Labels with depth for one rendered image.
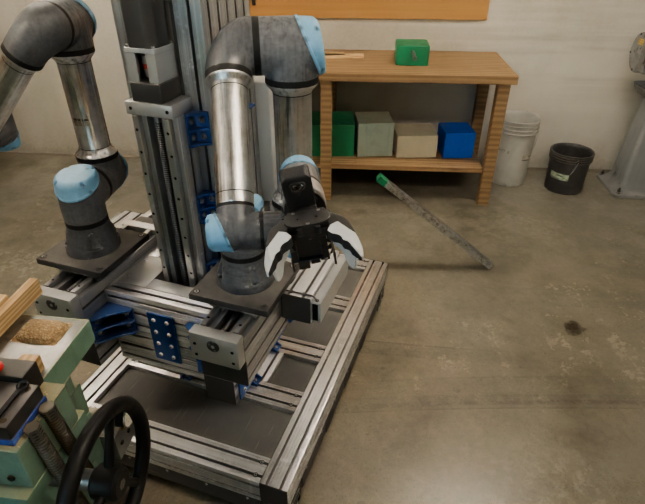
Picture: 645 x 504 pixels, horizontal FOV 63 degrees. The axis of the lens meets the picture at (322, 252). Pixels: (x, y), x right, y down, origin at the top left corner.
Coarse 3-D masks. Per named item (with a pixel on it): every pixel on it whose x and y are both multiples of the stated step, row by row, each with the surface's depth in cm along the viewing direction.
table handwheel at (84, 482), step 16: (112, 400) 90; (128, 400) 93; (96, 416) 85; (112, 416) 88; (144, 416) 100; (96, 432) 83; (112, 432) 89; (144, 432) 102; (80, 448) 80; (112, 448) 90; (144, 448) 103; (80, 464) 79; (112, 464) 90; (144, 464) 103; (64, 480) 78; (80, 480) 79; (96, 480) 88; (112, 480) 88; (128, 480) 93; (144, 480) 102; (64, 496) 77; (96, 496) 88; (112, 496) 88; (128, 496) 101
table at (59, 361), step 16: (16, 320) 113; (64, 320) 113; (80, 320) 113; (64, 336) 109; (80, 336) 110; (0, 352) 105; (16, 352) 105; (32, 352) 105; (48, 352) 105; (64, 352) 105; (80, 352) 111; (48, 368) 101; (64, 368) 105; (80, 416) 95; (80, 432) 95; (48, 480) 87; (0, 496) 82; (16, 496) 82; (32, 496) 83
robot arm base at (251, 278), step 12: (264, 252) 134; (228, 264) 132; (240, 264) 131; (252, 264) 132; (228, 276) 133; (240, 276) 132; (252, 276) 134; (264, 276) 135; (228, 288) 134; (240, 288) 133; (252, 288) 133; (264, 288) 136
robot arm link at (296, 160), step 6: (294, 156) 99; (300, 156) 99; (306, 156) 100; (288, 162) 98; (294, 162) 96; (300, 162) 96; (306, 162) 97; (312, 162) 99; (282, 168) 98; (312, 168) 96; (312, 174) 93; (318, 174) 97; (318, 180) 93
